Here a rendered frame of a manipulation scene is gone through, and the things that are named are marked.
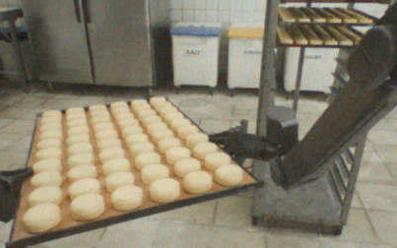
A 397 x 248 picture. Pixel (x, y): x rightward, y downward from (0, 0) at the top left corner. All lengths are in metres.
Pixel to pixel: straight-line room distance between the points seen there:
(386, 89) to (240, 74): 3.43
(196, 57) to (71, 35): 1.37
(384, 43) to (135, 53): 3.41
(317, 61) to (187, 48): 1.40
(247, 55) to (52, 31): 2.12
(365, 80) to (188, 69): 3.51
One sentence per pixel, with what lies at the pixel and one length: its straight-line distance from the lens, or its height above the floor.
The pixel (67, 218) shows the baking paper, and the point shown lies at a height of 1.00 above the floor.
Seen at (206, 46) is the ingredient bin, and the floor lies 0.58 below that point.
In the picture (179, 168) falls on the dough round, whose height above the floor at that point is 1.01.
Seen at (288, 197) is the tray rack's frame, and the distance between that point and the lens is 2.03.
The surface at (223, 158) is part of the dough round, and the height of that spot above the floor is 1.01.
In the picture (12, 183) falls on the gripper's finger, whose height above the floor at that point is 1.00.
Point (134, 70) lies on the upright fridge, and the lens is 3.73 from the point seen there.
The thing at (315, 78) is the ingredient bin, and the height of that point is 0.28.
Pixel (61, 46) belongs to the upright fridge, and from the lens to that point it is 4.03.
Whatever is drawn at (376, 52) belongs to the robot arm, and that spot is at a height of 1.27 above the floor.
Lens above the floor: 1.34
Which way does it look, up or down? 25 degrees down
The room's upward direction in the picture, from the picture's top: straight up
